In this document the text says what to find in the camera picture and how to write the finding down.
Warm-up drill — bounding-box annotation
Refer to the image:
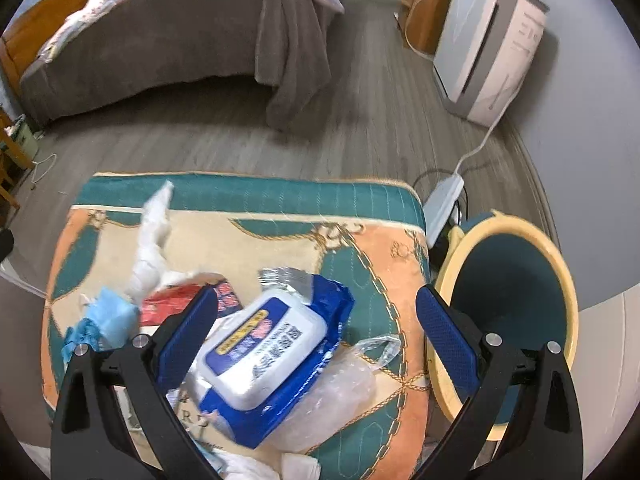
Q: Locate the red white tissue box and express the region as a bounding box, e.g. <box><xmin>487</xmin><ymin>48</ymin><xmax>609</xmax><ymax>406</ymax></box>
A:
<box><xmin>140</xmin><ymin>271</ymin><xmax>243</xmax><ymax>326</ymax></box>

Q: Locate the clear plastic bag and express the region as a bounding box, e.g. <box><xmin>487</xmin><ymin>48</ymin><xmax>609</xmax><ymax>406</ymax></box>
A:
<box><xmin>268</xmin><ymin>334</ymin><xmax>401</xmax><ymax>453</ymax></box>

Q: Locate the blue wet wipes pack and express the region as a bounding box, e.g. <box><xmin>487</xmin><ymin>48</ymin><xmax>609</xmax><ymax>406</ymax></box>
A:
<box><xmin>195</xmin><ymin>274</ymin><xmax>355</xmax><ymax>448</ymax></box>

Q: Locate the bed with brown cover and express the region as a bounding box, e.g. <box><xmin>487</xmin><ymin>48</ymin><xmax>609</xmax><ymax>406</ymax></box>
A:
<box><xmin>20</xmin><ymin>0</ymin><xmax>344</xmax><ymax>130</ymax></box>

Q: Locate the wooden chair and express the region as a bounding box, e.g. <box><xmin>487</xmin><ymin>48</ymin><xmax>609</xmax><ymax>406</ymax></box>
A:
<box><xmin>0</xmin><ymin>110</ymin><xmax>35</xmax><ymax>211</ymax></box>

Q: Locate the blue glove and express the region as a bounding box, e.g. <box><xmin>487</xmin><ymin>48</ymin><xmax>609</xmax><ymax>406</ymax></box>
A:
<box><xmin>61</xmin><ymin>287</ymin><xmax>140</xmax><ymax>366</ymax></box>

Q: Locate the white power cable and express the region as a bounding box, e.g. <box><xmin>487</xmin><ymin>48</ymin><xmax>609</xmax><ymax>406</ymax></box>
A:
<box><xmin>453</xmin><ymin>74</ymin><xmax>526</xmax><ymax>176</ymax></box>

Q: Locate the wooden headboard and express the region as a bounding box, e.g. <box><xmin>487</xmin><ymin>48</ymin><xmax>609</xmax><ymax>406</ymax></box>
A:
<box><xmin>1</xmin><ymin>0</ymin><xmax>88</xmax><ymax>96</ymax></box>

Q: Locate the patterned teal orange cushion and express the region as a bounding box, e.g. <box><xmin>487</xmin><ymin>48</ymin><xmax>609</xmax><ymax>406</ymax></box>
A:
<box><xmin>41</xmin><ymin>174</ymin><xmax>428</xmax><ymax>479</ymax></box>

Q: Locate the yellow teal trash bin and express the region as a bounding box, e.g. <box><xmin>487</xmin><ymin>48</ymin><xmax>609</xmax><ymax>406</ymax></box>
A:
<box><xmin>424</xmin><ymin>209</ymin><xmax>580</xmax><ymax>443</ymax></box>

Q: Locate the white power strip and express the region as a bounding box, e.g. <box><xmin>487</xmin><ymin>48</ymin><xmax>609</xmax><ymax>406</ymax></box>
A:
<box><xmin>422</xmin><ymin>174</ymin><xmax>464</xmax><ymax>248</ymax></box>

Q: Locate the wooden side cabinet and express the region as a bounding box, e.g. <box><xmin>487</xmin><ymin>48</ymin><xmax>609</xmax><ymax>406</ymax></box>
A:
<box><xmin>398</xmin><ymin>0</ymin><xmax>451</xmax><ymax>55</ymax></box>

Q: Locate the white air purifier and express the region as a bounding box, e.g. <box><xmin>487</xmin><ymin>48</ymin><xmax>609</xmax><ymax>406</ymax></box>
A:
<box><xmin>433</xmin><ymin>0</ymin><xmax>549</xmax><ymax>127</ymax></box>

